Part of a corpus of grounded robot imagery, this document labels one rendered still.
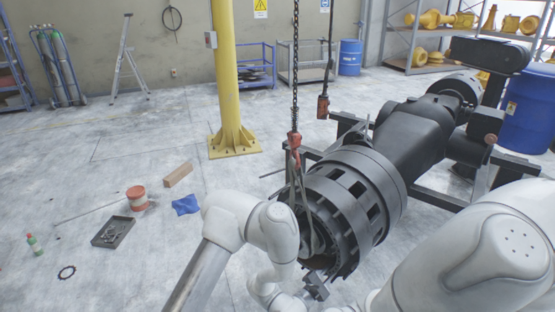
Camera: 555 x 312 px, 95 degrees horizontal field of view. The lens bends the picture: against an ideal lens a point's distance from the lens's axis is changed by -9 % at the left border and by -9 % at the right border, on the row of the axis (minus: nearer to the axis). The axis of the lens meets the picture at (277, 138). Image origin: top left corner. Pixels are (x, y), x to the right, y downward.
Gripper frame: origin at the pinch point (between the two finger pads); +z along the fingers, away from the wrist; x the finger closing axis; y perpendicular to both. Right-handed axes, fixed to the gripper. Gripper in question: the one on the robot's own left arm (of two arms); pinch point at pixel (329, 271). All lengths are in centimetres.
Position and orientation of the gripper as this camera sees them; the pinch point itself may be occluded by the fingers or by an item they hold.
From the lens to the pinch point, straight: 146.7
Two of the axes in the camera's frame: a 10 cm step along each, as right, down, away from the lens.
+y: -4.6, 4.8, 7.5
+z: 6.9, -3.4, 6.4
